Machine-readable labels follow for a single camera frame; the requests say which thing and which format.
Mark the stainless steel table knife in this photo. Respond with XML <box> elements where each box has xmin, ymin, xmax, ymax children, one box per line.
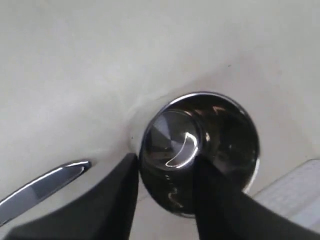
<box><xmin>0</xmin><ymin>159</ymin><xmax>92</xmax><ymax>226</ymax></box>

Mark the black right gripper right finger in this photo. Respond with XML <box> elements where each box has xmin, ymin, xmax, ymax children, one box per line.
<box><xmin>192</xmin><ymin>155</ymin><xmax>320</xmax><ymax>240</ymax></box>

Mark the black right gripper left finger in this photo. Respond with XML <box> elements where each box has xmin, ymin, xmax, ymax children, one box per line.
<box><xmin>5</xmin><ymin>153</ymin><xmax>138</xmax><ymax>240</ymax></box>

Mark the white plastic lattice basket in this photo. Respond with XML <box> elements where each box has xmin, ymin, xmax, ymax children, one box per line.
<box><xmin>253</xmin><ymin>159</ymin><xmax>320</xmax><ymax>233</ymax></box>

